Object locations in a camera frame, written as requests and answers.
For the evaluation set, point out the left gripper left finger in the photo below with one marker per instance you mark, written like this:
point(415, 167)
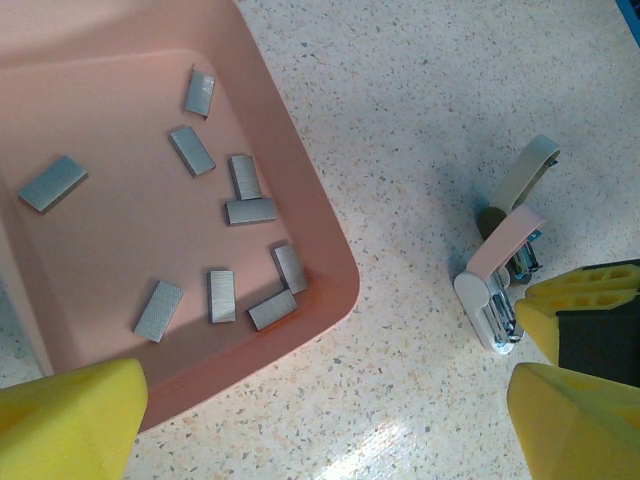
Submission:
point(65, 425)

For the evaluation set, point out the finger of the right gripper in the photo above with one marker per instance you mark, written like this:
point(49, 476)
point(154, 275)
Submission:
point(537, 325)
point(550, 282)

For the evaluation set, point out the grey staple strip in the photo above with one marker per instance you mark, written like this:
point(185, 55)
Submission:
point(200, 92)
point(272, 310)
point(192, 151)
point(159, 311)
point(221, 296)
point(246, 177)
point(52, 182)
point(251, 211)
point(291, 267)

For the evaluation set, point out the small white USB stick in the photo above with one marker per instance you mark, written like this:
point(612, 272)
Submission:
point(505, 235)

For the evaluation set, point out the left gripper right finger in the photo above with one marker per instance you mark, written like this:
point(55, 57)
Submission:
point(580, 440)

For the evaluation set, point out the pink plastic tray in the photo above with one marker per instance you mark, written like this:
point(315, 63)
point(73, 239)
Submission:
point(125, 225)

